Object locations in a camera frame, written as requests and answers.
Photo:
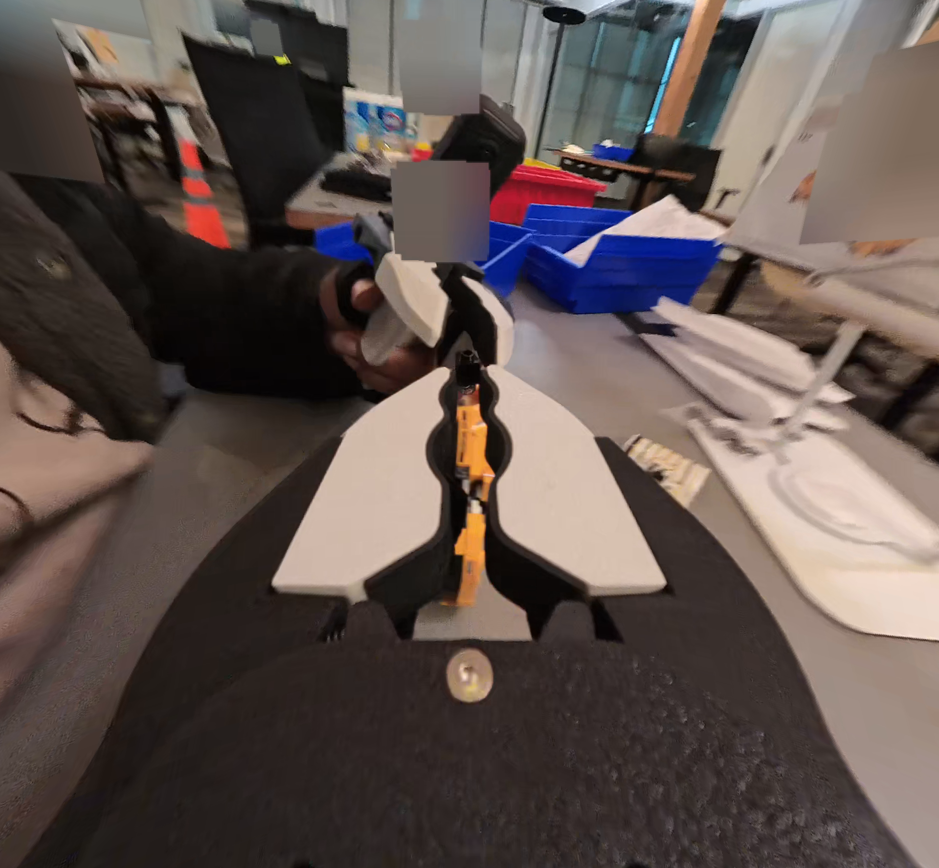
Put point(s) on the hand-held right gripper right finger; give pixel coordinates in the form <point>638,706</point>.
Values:
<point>572,508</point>

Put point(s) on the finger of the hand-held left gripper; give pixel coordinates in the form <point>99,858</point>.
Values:
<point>414,296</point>
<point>499,325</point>

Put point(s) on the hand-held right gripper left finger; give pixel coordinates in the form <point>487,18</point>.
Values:
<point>367,508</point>

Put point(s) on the black lego piece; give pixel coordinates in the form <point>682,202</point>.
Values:
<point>467,368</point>

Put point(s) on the orange black lego car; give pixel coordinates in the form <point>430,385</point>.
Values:
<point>469,442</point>

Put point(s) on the lego sticker sheet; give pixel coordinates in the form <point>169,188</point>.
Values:
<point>671,468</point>

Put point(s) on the person's left hand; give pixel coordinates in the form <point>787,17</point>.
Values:
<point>345,340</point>

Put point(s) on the blue plastic bin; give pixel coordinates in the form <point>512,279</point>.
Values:
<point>506,252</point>
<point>631,274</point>

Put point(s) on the red plastic bin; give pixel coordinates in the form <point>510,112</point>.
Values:
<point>543,193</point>

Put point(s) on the wipes canister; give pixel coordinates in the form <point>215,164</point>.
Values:
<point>361,123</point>
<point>395,127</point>

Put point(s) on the black floor lamp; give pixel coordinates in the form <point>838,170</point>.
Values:
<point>561,61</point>

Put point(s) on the black cloth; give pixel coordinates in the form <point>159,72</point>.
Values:
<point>356,182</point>

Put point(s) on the small blue bin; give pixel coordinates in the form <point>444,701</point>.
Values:
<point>612,150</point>

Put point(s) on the wooden table black legs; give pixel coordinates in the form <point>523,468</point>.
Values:
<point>623,167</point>

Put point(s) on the white paper sheet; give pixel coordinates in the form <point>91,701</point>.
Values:
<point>653,226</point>

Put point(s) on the white paper booklet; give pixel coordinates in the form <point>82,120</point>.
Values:
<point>741,362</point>

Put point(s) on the orange traffic cone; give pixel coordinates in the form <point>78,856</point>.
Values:
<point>202,200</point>

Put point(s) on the wooden post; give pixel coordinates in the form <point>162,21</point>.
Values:
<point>704,24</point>

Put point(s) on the wooden desk black frame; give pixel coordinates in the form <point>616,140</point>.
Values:
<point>865,310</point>

